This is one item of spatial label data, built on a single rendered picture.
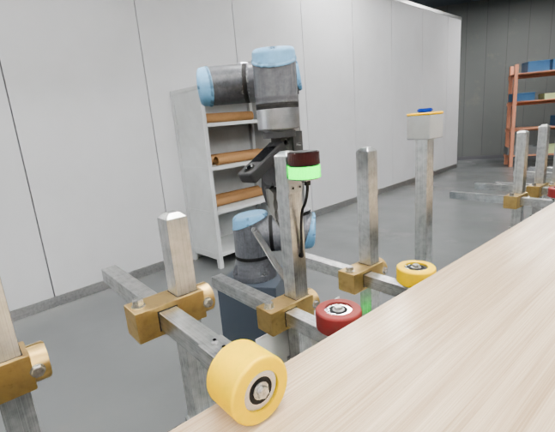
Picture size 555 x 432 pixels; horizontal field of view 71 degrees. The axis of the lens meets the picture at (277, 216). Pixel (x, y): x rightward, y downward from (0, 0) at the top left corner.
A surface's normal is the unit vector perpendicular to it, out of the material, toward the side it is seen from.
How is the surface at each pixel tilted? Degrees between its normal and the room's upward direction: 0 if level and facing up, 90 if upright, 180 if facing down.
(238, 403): 90
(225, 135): 90
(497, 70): 90
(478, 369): 0
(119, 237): 90
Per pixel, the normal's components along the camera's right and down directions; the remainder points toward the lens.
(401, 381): -0.08, -0.97
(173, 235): 0.65, 0.13
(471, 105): -0.26, 0.25
